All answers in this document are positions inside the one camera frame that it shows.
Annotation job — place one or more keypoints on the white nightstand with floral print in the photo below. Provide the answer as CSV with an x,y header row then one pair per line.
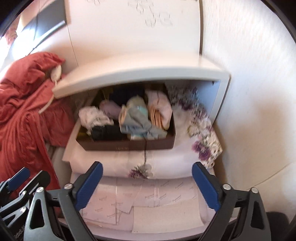
x,y
138,67

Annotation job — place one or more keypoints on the brown tin box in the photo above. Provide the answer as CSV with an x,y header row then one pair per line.
x,y
129,145

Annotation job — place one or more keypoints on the pink curtain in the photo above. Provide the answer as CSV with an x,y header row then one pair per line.
x,y
10,37

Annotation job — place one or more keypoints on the peach cloth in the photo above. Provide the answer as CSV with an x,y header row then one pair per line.
x,y
154,119

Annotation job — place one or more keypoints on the grey and white bed headboard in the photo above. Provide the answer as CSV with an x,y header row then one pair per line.
x,y
46,18

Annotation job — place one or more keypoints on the pile of glossy paper sheets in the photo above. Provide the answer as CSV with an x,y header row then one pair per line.
x,y
150,215

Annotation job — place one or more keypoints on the black sock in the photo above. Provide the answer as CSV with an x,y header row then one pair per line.
x,y
106,132

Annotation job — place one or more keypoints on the lavender cloth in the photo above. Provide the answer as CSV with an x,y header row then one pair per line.
x,y
111,110

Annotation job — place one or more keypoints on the white floral cloth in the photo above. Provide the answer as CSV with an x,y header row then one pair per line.
x,y
173,160

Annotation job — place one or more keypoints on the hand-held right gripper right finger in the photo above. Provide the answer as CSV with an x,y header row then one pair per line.
x,y
205,185

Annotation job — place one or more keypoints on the red velvet blanket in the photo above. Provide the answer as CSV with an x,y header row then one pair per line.
x,y
23,111

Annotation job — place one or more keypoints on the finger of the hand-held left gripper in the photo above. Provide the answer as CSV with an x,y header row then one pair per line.
x,y
37,180
18,177

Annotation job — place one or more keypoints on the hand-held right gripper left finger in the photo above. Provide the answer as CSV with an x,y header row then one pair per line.
x,y
89,185

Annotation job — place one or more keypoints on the pink cloth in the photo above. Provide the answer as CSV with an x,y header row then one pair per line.
x,y
159,102

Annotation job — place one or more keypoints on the grey and beige cloth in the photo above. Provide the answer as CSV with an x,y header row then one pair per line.
x,y
136,120

